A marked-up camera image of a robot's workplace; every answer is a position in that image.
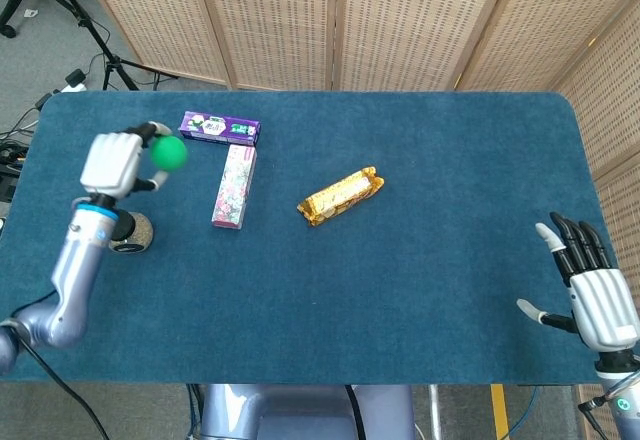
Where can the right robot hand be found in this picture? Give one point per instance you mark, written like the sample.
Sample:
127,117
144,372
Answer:
600,305

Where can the black tripod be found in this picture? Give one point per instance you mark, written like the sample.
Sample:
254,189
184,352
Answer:
105,55

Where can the blue table mat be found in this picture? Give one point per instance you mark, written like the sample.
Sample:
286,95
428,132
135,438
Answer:
320,285

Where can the gold wrapped snack pack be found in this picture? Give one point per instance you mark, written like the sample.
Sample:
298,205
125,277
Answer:
340,197

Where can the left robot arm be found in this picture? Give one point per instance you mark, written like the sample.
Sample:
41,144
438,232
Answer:
75,270

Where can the purple toothpaste box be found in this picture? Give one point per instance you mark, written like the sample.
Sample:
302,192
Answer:
220,129

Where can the green ball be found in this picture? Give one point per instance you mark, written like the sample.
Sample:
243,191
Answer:
169,152

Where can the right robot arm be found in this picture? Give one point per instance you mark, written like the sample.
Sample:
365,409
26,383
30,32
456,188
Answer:
622,400

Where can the pink floral box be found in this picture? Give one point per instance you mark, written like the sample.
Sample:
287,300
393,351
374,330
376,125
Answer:
234,187

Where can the grey-blue robot torso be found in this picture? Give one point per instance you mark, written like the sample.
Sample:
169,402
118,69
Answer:
300,412

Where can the glass jar black lid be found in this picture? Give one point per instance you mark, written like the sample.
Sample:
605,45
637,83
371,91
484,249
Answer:
135,232

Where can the metal table leg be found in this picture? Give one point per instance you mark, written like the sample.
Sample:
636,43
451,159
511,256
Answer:
435,412

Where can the wicker folding screen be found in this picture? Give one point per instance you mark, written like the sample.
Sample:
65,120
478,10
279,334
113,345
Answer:
400,20

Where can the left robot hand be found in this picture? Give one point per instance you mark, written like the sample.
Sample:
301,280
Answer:
112,162

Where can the white power adapter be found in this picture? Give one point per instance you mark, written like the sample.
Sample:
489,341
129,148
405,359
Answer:
75,80

